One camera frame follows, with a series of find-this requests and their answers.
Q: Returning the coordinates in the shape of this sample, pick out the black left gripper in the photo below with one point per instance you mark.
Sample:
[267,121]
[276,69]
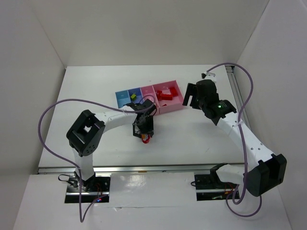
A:
[143,132]

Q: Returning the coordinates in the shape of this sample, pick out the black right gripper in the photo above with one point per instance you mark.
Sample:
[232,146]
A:
[194,96]

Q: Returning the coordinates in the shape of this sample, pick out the red flower printed lego piece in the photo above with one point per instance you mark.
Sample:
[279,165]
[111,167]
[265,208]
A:
[145,138]

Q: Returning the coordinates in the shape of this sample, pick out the red stepped lego brick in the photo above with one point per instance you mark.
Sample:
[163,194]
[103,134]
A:
[166,97]

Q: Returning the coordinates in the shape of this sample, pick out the small red lego brick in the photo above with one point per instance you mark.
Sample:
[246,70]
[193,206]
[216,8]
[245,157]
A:
[159,95]

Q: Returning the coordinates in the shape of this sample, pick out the lime green lego brick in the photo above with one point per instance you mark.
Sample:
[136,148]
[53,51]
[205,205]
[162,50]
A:
[133,97]

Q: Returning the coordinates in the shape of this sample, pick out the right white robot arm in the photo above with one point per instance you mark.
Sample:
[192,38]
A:
[265,169]

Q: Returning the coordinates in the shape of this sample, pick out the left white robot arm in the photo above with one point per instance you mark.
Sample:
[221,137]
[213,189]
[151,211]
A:
[86,132]

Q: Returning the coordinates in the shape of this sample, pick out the large pink plastic bin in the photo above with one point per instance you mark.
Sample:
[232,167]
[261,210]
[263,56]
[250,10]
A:
[173,105]

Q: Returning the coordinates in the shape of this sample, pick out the small pink plastic bin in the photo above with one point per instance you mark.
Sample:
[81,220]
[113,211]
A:
[148,92]

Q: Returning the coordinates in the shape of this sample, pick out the light blue plastic bin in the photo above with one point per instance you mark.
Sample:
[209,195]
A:
[122,98]

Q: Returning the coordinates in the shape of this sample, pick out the dark blue plastic bin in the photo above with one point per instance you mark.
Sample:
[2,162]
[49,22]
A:
[139,94]

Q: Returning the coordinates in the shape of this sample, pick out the aluminium rail front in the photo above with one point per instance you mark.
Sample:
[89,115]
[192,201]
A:
[132,169]

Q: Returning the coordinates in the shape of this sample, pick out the aluminium rail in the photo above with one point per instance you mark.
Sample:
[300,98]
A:
[132,169]
[239,102]

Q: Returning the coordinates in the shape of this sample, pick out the aluminium rail right side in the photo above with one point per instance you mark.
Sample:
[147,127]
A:
[239,102]

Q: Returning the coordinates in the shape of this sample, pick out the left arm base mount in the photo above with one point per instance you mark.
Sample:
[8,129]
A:
[97,190]

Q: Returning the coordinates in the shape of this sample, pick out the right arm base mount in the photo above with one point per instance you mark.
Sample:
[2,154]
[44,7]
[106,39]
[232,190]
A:
[209,187]

